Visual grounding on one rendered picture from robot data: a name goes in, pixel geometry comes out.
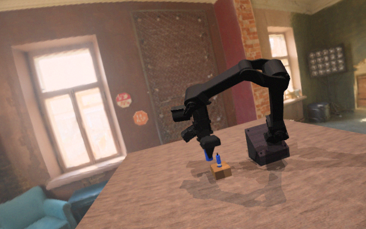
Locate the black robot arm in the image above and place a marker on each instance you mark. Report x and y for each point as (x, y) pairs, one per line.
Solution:
(273, 75)

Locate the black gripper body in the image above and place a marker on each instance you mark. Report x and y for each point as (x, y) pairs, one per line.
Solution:
(206, 139)

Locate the tan square block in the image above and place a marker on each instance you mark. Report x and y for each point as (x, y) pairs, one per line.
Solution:
(220, 172)

